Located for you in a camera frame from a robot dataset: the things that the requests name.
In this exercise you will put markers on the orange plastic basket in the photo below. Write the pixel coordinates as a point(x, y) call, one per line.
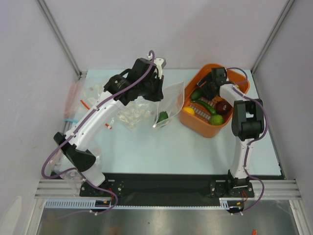
point(199, 122)

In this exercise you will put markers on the white slotted cable duct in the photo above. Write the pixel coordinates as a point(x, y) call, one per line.
point(101, 204)

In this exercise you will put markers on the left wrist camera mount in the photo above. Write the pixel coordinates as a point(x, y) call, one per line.
point(156, 64)

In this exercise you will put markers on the green chili pepper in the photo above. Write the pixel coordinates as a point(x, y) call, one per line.
point(208, 107)

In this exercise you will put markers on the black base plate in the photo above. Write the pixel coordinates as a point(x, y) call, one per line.
point(165, 187)

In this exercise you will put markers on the oval dark green avocado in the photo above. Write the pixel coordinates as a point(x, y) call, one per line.
point(196, 94)

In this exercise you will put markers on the aluminium front rail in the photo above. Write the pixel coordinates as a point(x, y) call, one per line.
point(274, 189)

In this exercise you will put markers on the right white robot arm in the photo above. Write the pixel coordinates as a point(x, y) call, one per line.
point(249, 124)

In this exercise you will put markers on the clear dotted zip bag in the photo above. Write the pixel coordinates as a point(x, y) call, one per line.
point(172, 102)

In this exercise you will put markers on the dark red apple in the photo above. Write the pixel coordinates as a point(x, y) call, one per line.
point(222, 107)

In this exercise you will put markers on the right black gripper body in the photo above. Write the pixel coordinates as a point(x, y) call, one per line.
point(209, 88)

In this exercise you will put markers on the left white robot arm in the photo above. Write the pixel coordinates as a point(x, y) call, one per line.
point(120, 90)

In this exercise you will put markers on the yellow lemon left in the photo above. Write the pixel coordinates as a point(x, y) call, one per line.
point(189, 110)

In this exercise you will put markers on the green lime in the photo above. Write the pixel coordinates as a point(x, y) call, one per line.
point(216, 120)

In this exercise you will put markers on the crumpled clear bag middle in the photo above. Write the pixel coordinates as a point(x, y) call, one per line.
point(137, 113)

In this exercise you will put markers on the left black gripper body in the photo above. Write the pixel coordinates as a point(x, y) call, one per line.
point(148, 88)

